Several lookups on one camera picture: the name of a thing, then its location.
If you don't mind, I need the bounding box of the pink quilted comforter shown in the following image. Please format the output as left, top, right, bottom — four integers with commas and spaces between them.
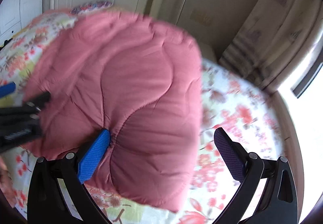
21, 8, 203, 213

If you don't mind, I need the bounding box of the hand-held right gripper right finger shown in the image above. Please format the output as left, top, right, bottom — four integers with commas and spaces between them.
213, 127, 299, 224

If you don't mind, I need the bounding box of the embroidered patterned pillow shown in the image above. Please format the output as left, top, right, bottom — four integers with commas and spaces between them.
70, 0, 113, 15

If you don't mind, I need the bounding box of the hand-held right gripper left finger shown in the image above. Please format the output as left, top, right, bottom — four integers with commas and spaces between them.
27, 128, 111, 224

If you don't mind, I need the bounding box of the white nightstand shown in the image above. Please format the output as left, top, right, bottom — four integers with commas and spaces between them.
200, 46, 218, 64

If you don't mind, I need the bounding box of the white wardrobe door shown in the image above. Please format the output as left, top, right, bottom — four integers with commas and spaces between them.
0, 0, 49, 39

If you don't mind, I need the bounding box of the floral bed sheet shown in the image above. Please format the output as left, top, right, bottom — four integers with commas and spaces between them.
0, 7, 289, 224

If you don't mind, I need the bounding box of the printed curtain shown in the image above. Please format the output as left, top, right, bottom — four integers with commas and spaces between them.
219, 0, 323, 94

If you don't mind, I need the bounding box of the dark window frame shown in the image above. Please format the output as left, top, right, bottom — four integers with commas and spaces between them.
290, 61, 323, 99

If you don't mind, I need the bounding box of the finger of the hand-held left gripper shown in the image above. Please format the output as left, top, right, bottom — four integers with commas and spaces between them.
0, 81, 17, 100
23, 90, 52, 111

